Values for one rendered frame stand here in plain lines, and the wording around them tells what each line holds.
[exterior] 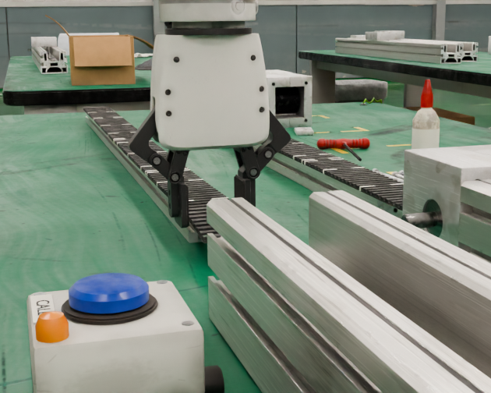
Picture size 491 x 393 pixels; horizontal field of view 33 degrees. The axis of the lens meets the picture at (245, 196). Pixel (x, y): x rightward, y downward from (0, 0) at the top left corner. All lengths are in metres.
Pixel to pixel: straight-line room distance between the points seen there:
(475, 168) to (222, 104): 0.22
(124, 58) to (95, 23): 8.85
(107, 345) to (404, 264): 0.16
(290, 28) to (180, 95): 11.31
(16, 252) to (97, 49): 1.91
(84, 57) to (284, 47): 9.45
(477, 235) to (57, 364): 0.33
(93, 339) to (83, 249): 0.37
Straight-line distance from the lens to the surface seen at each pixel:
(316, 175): 0.96
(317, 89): 5.16
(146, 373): 0.39
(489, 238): 0.59
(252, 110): 0.71
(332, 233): 0.53
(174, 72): 0.70
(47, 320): 0.38
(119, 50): 2.64
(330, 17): 12.20
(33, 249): 0.77
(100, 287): 0.41
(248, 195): 0.73
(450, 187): 0.63
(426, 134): 1.15
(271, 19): 11.92
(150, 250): 0.74
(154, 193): 0.92
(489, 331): 0.38
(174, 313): 0.41
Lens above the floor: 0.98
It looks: 12 degrees down
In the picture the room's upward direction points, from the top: 1 degrees counter-clockwise
